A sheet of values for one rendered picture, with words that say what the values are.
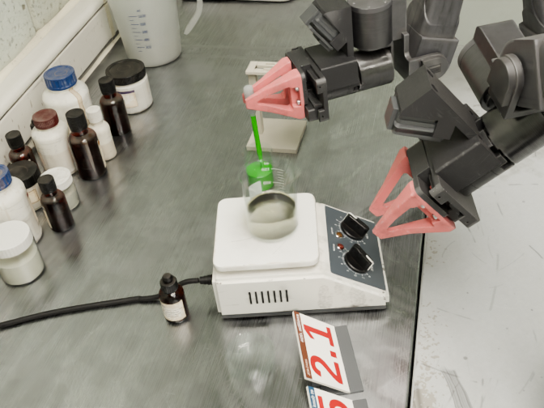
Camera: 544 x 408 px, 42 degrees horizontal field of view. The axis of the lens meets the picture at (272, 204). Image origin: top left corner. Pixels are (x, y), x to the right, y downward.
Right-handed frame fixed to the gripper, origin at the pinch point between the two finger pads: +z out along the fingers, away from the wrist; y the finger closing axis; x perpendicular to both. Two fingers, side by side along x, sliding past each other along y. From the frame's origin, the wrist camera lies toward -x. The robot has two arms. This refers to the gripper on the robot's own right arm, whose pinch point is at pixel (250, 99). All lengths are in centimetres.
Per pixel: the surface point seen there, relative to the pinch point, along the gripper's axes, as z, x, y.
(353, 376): 0.8, 14.0, 36.2
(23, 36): 29.2, 0.5, -38.3
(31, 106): 30.6, 7.5, -27.2
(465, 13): -85, 50, -93
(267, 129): -4.2, 13.7, -12.0
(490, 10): -92, 49, -89
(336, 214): -5.2, 8.8, 16.7
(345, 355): 0.6, 14.0, 33.4
